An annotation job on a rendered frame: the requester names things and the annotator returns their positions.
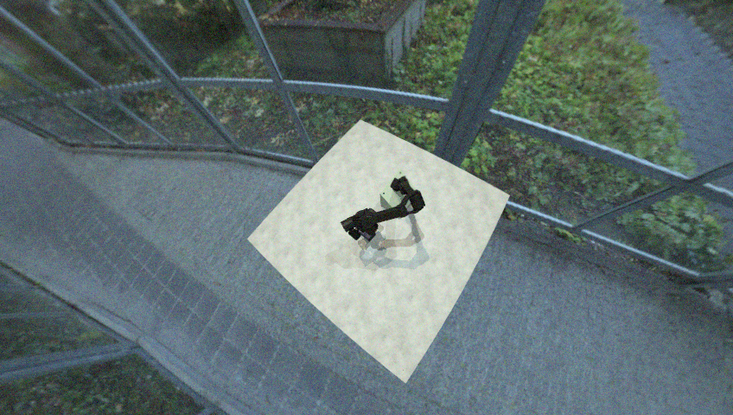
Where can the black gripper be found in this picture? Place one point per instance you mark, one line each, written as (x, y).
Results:
(354, 233)

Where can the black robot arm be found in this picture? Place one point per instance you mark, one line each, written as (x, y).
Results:
(367, 221)

